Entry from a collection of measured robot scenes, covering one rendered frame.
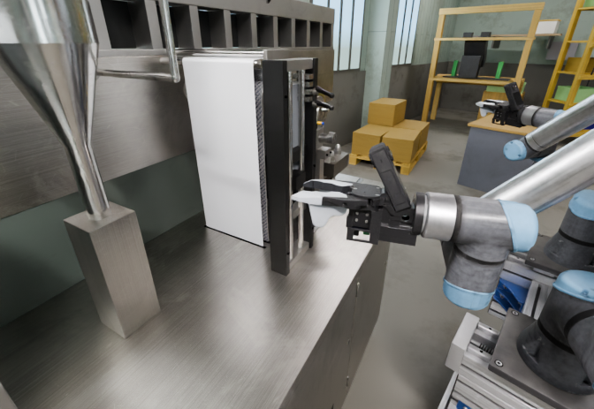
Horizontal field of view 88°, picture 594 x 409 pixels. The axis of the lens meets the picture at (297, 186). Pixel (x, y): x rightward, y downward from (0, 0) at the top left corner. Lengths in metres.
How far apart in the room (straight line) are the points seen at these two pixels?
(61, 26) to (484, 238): 0.67
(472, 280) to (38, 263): 0.91
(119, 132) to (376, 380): 1.53
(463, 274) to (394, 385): 1.27
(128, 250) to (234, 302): 0.27
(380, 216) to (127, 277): 0.51
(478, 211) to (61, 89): 0.64
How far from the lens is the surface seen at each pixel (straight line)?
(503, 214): 0.53
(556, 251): 1.35
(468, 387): 1.05
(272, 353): 0.71
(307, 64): 0.75
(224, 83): 0.85
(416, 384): 1.82
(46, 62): 0.57
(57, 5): 0.57
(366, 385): 1.76
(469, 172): 3.91
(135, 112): 0.97
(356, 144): 4.13
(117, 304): 0.75
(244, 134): 0.84
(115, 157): 0.95
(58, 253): 0.96
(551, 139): 1.32
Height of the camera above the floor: 1.47
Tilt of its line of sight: 25 degrees down
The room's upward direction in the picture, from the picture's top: straight up
